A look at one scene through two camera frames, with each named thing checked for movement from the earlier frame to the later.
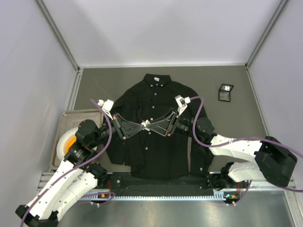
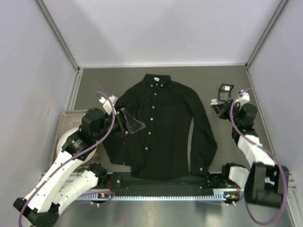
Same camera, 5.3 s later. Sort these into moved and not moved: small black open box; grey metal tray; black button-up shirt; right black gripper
Moved: right black gripper
Not moved: grey metal tray; black button-up shirt; small black open box
